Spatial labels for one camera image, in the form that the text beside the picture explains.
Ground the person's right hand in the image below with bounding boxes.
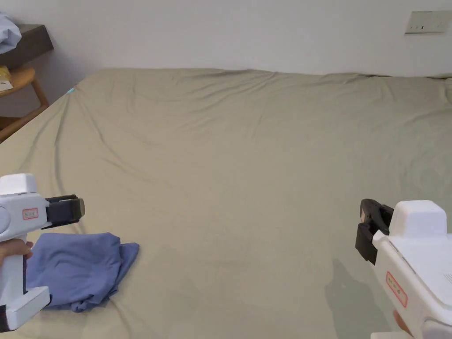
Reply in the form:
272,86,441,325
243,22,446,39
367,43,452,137
393,309,414,337

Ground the blue garment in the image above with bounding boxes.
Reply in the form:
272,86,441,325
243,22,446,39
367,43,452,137
26,231,140,313

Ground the dark wall shelf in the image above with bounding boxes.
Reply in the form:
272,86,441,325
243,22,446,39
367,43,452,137
0,23,54,70

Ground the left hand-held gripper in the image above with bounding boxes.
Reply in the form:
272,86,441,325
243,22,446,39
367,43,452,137
0,173,86,331

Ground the wooden chair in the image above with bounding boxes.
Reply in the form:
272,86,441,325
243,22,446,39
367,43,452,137
0,66,50,143

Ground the wall socket panel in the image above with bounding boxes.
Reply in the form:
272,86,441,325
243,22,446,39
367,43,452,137
404,10,452,36

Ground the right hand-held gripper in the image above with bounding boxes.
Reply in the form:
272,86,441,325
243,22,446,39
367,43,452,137
355,198,452,339

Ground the bed with pale green sheet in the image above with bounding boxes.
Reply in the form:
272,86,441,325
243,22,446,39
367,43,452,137
0,67,452,339

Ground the pale blue cloth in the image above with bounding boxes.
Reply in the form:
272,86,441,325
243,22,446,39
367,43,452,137
0,11,23,56

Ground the person's left hand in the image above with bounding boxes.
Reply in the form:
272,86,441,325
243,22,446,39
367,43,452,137
0,239,35,271

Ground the yellow packet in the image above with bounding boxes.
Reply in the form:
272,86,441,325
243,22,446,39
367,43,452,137
0,65,14,93

